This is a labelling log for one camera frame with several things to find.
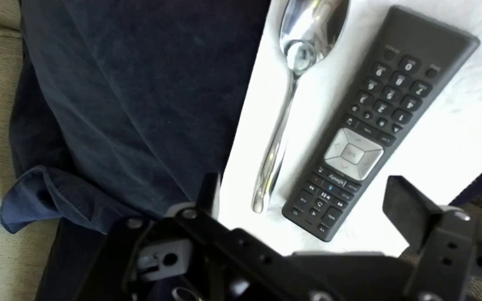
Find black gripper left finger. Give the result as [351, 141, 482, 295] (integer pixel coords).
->
[75, 171, 332, 301]

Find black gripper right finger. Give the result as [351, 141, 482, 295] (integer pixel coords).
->
[381, 174, 482, 301]

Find silver spoon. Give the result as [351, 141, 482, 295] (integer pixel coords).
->
[249, 0, 351, 216]

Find small shiny round object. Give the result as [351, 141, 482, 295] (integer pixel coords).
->
[284, 39, 317, 74]

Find white paper sheet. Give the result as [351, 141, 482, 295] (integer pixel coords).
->
[212, 0, 482, 260]

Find dark blue cloth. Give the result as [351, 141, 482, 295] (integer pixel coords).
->
[0, 0, 482, 236]

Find black remote control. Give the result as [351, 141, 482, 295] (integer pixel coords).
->
[281, 5, 482, 244]

